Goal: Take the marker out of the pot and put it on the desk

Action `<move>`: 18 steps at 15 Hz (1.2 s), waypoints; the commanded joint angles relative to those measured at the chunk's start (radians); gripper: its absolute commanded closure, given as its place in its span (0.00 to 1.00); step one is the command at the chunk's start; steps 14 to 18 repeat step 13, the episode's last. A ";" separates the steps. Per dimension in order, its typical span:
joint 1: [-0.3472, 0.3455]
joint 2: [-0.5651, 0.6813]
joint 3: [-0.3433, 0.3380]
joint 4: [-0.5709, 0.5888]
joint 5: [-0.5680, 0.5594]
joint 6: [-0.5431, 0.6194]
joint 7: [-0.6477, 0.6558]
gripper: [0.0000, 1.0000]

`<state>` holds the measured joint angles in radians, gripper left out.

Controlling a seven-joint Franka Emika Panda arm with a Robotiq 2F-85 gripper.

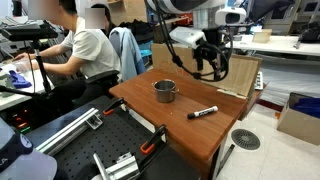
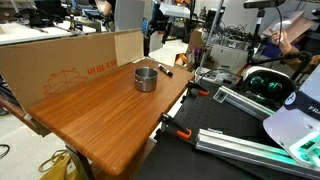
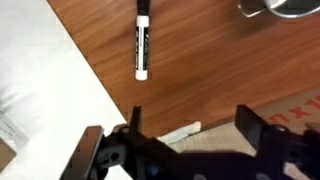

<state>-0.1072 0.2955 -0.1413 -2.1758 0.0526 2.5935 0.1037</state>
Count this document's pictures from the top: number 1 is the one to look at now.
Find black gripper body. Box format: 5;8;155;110
193;37;231;66

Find white marker with black cap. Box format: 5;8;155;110
186;105;219;120

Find white Franka robot base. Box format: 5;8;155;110
0;118;58;180

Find small steel pot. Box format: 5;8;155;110
152;79;180;104

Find black desk leg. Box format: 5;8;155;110
216;143;236;178

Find white desk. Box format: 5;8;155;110
0;61;56;113

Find light corrugated panel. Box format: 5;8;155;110
203;53;263;100

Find brown cardboard sheet red print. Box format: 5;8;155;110
151;42;264;89

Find small wooden box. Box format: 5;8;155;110
252;28;273;44

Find white work table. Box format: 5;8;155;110
225;34;320;58

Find black backpack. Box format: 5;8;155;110
118;19;155;44

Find round floor drain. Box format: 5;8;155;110
230;128;262;151

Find light blue jacket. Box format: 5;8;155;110
108;26;147;83

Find open cardboard box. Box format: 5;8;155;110
276;91;320;147

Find blue bag in box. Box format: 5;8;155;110
290;96;320;119

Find black office chair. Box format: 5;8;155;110
83;69;121;101

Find person with dark hair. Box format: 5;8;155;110
84;3;118;38

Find seated person white shirt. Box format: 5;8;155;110
13;0;121;111

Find black perforated breadboard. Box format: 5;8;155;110
24;94;201;180

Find blue cloth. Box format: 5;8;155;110
8;69;33;90

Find black box red lights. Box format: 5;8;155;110
4;109;36;135

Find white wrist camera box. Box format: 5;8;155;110
169;26;207;50

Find black clamp orange handle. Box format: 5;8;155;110
139;124;168;155
102;97;129;117

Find aluminium extrusion rail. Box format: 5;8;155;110
91;151;141;180
34;107;104;157

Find black camera tripod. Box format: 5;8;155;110
0;39;54;101

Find black stereo camera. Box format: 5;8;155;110
0;19;59;43

